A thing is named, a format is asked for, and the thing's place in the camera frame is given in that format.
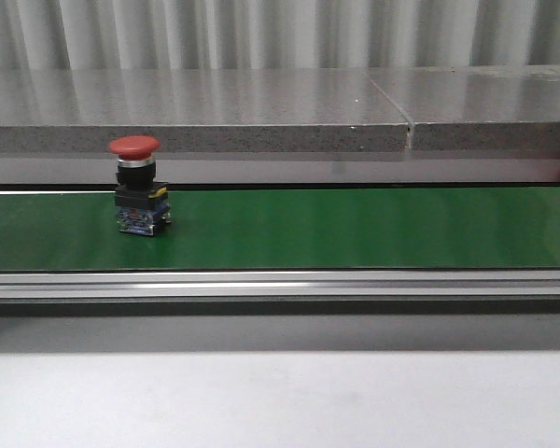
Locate grey stone slab left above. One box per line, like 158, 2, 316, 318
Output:
0, 69, 409, 156

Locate grey stone slab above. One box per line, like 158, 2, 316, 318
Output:
367, 66, 560, 155
0, 69, 409, 156

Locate green conveyor belt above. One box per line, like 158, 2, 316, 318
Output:
0, 187, 560, 271

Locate grey stone slab right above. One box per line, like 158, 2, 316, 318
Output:
367, 66, 560, 155

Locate white pleated curtain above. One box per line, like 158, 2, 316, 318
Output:
0, 1, 560, 70

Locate aluminium conveyor side rail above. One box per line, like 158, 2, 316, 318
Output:
0, 269, 560, 305

